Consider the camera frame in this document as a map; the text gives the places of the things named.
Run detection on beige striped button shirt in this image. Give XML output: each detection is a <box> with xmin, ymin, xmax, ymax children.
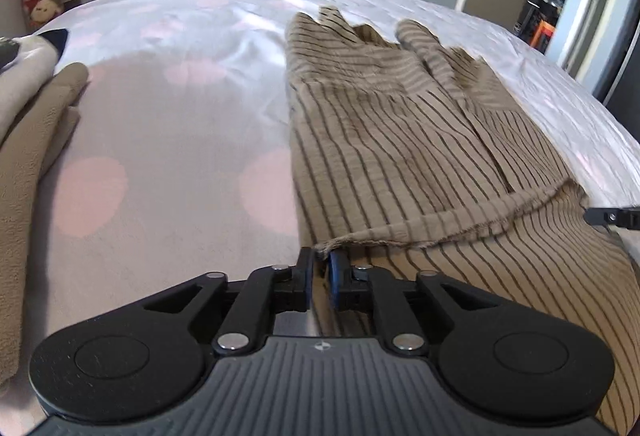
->
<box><xmin>286</xmin><ymin>7</ymin><xmax>639</xmax><ymax>435</ymax></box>

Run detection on pink dotted bed sheet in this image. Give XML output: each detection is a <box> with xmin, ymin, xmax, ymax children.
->
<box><xmin>1</xmin><ymin>0</ymin><xmax>639</xmax><ymax>435</ymax></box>

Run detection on cream sweater with navy trim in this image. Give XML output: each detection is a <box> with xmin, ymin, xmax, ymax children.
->
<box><xmin>1</xmin><ymin>29</ymin><xmax>68</xmax><ymax>140</ymax></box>

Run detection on tan fleece garment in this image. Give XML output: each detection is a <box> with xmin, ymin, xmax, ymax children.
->
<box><xmin>1</xmin><ymin>62</ymin><xmax>89</xmax><ymax>383</ymax></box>

